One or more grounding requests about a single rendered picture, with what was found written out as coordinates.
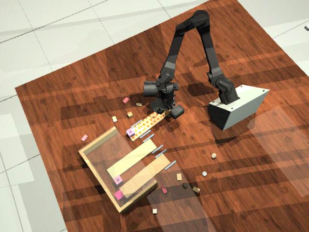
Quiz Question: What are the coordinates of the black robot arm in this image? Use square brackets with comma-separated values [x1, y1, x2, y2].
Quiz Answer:
[143, 10, 240, 115]

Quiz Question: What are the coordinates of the pale yellow rectangular block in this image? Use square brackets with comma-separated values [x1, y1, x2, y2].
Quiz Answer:
[193, 186, 200, 193]

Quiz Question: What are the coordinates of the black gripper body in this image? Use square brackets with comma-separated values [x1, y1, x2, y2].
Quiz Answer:
[159, 91, 184, 119]

